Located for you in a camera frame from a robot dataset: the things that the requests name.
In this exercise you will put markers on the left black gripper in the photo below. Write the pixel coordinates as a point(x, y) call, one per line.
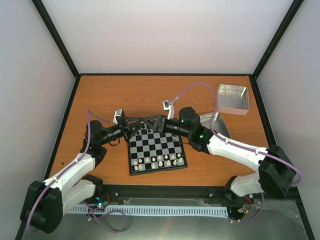
point(128, 131)

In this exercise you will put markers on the gold metal tin box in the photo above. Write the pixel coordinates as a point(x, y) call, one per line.
point(218, 123)

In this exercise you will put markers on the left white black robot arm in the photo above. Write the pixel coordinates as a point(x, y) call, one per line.
point(48, 201)

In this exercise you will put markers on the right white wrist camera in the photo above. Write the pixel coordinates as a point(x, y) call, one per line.
point(169, 108)

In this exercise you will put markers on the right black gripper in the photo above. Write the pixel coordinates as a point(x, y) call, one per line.
point(160, 122)

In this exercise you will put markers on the small green circuit board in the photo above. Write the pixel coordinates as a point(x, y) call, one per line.
point(100, 203)

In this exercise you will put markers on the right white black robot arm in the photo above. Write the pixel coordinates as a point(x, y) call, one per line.
point(273, 171)

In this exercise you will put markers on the black and white chessboard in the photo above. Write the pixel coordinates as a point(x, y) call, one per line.
point(148, 144)

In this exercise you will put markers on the light blue cable duct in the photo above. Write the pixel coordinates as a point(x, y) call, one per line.
point(162, 211)

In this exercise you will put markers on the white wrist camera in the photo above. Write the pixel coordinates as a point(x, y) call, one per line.
point(169, 108)
point(118, 113)

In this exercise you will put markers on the black frame rail base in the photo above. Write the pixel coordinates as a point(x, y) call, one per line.
point(267, 219)

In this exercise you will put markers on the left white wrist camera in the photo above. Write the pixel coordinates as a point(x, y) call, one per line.
point(118, 113)

